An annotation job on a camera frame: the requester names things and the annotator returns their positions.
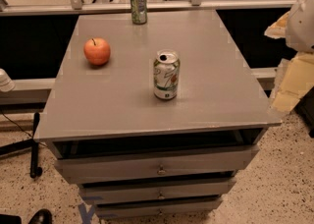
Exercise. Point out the middle grey drawer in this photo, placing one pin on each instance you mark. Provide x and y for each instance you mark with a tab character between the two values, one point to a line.
159	191

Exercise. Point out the black shoe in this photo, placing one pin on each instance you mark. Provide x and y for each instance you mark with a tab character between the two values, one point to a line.
42	216

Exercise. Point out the blue floor tape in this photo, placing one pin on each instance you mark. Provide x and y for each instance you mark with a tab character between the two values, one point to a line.
88	215

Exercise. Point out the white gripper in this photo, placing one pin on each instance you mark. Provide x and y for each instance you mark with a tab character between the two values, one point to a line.
302	25

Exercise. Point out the grey drawer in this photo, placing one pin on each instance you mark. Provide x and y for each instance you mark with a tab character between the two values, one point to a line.
154	165
159	191
157	207

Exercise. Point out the top grey drawer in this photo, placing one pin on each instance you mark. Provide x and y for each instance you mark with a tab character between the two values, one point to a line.
154	165

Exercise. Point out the white cylindrical object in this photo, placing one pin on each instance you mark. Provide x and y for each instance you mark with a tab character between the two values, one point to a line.
6	83

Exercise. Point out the white green 7up can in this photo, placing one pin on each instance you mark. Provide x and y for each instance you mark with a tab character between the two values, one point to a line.
166	72

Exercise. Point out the red apple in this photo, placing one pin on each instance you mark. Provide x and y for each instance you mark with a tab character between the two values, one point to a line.
97	51

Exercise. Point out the bottom grey drawer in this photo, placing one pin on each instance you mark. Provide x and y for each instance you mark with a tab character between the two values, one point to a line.
157	207

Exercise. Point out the grey drawer cabinet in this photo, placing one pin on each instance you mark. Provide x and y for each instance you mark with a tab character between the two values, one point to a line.
111	110

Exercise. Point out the black tripod stand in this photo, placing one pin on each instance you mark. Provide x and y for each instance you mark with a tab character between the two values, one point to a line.
35	170

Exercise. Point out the green soda can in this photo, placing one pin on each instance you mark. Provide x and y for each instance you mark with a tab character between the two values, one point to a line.
139	11

